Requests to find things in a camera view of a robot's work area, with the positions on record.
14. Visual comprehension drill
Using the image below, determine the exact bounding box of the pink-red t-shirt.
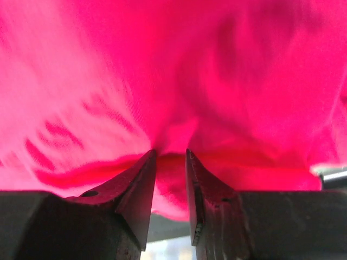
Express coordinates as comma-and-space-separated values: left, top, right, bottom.
1, 1, 346, 220

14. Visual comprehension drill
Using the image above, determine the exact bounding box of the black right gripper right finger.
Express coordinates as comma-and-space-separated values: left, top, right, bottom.
186, 151, 346, 259

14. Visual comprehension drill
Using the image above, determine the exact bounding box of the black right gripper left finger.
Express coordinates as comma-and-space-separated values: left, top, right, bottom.
1, 150, 157, 259

